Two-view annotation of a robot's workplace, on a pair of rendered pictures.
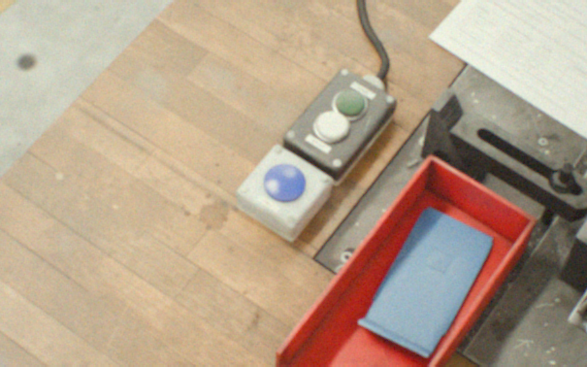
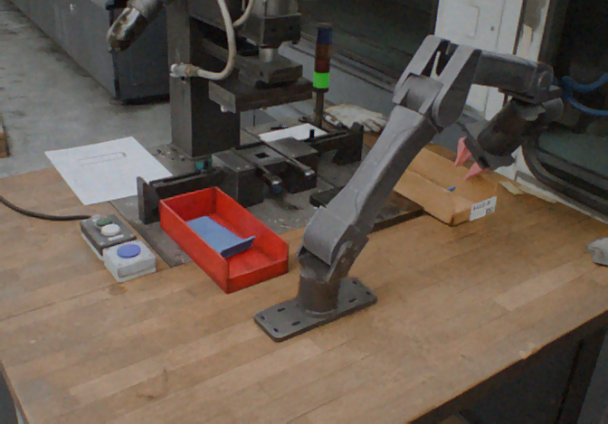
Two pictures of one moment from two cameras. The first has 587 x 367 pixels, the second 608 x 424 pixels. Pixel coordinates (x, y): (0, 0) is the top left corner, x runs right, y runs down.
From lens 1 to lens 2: 0.92 m
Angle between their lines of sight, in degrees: 56
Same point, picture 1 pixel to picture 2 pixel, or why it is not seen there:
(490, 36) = (101, 191)
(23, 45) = not seen: outside the picture
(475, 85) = (123, 202)
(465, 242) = (201, 222)
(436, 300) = (223, 237)
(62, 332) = (141, 364)
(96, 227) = (83, 334)
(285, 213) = (145, 256)
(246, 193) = (122, 264)
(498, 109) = not seen: hidden behind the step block
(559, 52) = (128, 179)
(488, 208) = (195, 202)
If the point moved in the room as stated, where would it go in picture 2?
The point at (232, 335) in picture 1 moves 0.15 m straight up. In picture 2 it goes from (193, 302) to (190, 219)
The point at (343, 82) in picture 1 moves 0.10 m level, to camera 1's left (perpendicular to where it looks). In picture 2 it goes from (89, 222) to (50, 248)
